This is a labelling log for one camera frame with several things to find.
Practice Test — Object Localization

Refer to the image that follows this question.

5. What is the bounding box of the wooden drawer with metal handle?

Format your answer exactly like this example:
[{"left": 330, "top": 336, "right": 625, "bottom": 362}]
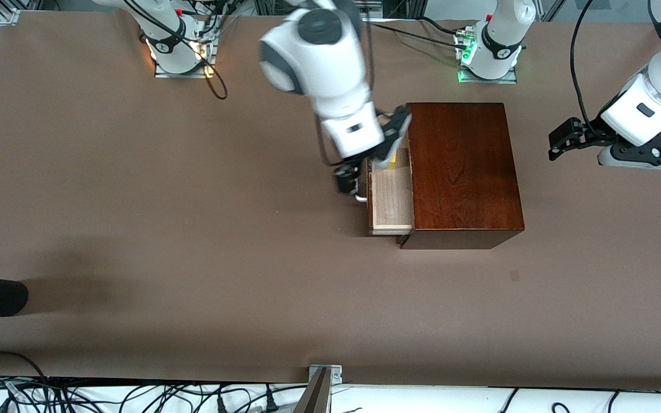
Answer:
[{"left": 354, "top": 146, "right": 415, "bottom": 236}]

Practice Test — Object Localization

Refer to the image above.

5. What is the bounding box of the dark brown wooden cabinet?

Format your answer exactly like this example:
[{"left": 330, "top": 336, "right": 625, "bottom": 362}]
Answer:
[{"left": 399, "top": 103, "right": 525, "bottom": 251}]

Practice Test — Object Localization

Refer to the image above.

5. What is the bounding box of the metal bar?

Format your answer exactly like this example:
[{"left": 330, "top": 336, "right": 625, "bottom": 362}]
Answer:
[{"left": 293, "top": 368, "right": 332, "bottom": 413}]

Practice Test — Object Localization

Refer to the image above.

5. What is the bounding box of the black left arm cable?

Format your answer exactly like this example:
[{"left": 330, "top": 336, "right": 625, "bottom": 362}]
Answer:
[{"left": 571, "top": 0, "right": 598, "bottom": 134}]

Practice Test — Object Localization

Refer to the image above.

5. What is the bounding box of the black cable to arm base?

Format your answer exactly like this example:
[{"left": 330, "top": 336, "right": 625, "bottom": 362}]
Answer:
[{"left": 365, "top": 16, "right": 476, "bottom": 51}]

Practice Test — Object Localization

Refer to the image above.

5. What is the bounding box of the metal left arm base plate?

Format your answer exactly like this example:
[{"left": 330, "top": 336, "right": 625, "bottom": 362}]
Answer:
[{"left": 459, "top": 26, "right": 520, "bottom": 85}]

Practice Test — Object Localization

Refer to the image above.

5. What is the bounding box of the aluminium frame rail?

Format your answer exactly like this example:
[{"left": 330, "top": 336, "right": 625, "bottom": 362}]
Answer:
[{"left": 253, "top": 0, "right": 426, "bottom": 19}]

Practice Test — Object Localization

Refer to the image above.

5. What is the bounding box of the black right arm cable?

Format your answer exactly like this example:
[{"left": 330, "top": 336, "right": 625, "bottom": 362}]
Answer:
[{"left": 124, "top": 0, "right": 229, "bottom": 101}]

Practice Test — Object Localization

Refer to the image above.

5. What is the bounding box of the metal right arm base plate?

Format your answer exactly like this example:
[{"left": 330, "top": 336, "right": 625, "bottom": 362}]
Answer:
[{"left": 155, "top": 29, "right": 219, "bottom": 79}]

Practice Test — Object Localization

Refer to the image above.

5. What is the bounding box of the small metal bracket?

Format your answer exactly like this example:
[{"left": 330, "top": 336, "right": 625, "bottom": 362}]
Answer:
[{"left": 308, "top": 365, "right": 344, "bottom": 384}]

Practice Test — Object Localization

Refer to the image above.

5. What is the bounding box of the tangled black cable bundle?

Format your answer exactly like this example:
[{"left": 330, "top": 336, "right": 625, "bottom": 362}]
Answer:
[{"left": 0, "top": 351, "right": 366, "bottom": 413}]

